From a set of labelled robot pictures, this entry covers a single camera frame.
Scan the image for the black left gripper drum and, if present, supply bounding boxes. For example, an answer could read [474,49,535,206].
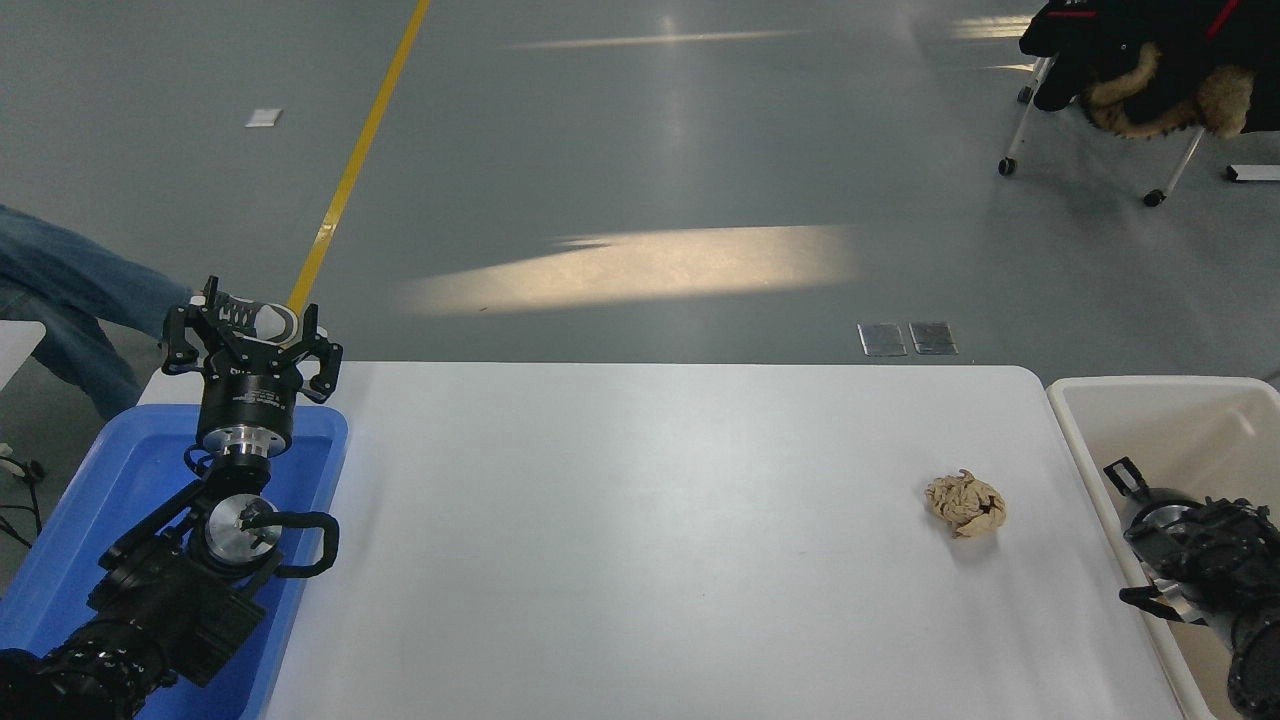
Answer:
[196,338,304,439]

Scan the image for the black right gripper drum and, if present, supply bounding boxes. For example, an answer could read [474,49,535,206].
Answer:
[1126,487,1201,543]

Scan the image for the tan paper ball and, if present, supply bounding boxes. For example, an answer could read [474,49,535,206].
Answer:
[924,469,1008,540]

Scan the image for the large pale plastic bin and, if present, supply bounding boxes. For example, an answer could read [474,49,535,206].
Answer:
[1047,376,1280,720]

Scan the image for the person's shoe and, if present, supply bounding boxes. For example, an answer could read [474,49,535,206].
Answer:
[190,290,327,349]

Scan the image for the person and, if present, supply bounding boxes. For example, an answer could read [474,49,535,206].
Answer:
[0,205,196,421]

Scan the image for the blue plastic tray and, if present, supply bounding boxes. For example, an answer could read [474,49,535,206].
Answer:
[0,403,349,720]

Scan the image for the white side table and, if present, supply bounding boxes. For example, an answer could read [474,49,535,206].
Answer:
[0,320,47,391]

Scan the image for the black coat with fur trim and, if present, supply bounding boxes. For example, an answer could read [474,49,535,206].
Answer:
[1019,0,1280,141]

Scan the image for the black cables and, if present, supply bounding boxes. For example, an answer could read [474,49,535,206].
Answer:
[0,443,46,549]

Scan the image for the white wheeled chair frame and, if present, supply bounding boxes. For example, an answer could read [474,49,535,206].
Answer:
[998,55,1207,208]

